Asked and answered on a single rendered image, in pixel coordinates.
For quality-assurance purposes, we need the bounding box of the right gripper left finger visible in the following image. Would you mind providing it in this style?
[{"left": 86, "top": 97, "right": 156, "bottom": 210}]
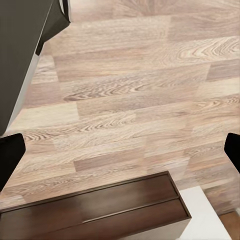
[{"left": 0, "top": 133, "right": 26, "bottom": 193}]

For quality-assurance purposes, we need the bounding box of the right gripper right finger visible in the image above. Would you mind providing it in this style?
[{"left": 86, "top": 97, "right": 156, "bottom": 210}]
[{"left": 224, "top": 132, "right": 240, "bottom": 173}]

